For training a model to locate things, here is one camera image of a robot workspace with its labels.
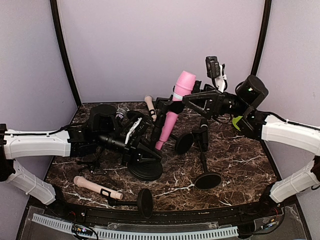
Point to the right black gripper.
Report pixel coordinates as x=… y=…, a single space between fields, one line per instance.
x=217 y=107

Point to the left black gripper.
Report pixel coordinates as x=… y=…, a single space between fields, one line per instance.
x=134 y=153

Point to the large pink microphone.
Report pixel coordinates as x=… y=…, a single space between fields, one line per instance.
x=183 y=87

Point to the black stand holding beige microphone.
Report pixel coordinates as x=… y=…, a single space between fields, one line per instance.
x=183 y=143

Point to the beige microphone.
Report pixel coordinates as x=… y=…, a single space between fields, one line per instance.
x=82 y=182
x=149 y=102

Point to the black round-base desk stand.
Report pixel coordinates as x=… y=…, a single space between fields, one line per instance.
x=152 y=171

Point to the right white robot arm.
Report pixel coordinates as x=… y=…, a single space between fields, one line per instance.
x=265 y=126

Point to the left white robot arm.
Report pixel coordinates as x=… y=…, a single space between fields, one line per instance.
x=102 y=130

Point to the black microphone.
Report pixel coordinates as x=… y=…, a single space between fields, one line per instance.
x=204 y=134

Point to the black front stand lying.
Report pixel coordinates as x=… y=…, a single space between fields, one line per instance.
x=144 y=202

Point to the black tripod stand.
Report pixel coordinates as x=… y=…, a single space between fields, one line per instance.
x=94 y=166

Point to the black stand with black microphone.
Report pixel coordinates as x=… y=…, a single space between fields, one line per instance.
x=208 y=179

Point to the green disc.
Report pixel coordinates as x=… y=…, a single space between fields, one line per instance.
x=235 y=121

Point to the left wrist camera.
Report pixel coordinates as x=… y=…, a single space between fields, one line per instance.
x=134 y=131

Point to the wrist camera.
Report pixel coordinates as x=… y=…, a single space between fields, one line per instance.
x=216 y=72
x=134 y=131

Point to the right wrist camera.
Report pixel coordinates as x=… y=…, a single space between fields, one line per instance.
x=216 y=72

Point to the black front rail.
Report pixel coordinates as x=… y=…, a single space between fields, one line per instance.
x=236 y=215

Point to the grey cable duct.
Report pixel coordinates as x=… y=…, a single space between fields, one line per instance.
x=99 y=233

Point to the right black frame post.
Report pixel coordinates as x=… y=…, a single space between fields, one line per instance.
x=262 y=37

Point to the black frame post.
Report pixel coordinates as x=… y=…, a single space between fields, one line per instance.
x=262 y=37
x=63 y=52

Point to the left black frame post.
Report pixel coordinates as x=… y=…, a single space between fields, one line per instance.
x=63 y=52

